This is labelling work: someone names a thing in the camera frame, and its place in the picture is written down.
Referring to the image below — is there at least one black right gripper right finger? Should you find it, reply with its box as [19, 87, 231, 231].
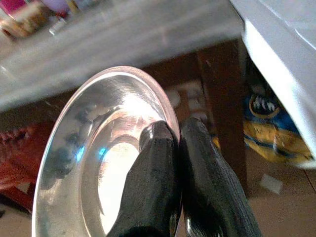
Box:
[179, 117, 263, 237]

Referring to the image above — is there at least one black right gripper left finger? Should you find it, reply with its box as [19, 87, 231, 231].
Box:
[106, 120, 182, 237]

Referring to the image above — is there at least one brown patterned jar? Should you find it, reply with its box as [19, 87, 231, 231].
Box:
[0, 0, 50, 38]

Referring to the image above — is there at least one purple plastic cup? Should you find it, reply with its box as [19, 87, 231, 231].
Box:
[41, 0, 72, 18]

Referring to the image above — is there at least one blue yellow printed bag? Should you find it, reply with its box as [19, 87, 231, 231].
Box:
[242, 81, 316, 164]

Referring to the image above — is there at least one shiny steel plate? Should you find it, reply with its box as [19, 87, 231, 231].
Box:
[31, 65, 181, 237]

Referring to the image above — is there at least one brown wooden table leg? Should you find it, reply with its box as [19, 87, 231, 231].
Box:
[197, 39, 249, 198]

